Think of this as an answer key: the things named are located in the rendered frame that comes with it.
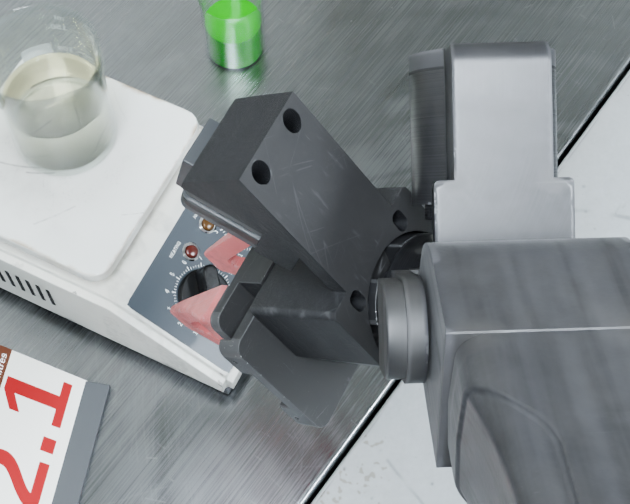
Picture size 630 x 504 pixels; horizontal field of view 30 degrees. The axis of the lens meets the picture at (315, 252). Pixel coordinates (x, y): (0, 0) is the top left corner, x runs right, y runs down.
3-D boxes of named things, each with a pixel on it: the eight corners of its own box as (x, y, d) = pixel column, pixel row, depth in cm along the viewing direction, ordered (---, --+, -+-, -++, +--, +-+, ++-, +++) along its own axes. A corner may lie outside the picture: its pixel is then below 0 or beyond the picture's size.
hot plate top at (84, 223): (207, 124, 69) (205, 116, 68) (103, 289, 64) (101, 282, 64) (34, 51, 72) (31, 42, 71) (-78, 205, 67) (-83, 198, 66)
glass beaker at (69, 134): (-8, 160, 68) (-48, 75, 60) (48, 77, 70) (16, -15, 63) (98, 205, 66) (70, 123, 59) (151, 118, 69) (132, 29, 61)
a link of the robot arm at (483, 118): (356, 63, 48) (378, 19, 36) (566, 57, 48) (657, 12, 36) (364, 344, 49) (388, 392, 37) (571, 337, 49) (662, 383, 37)
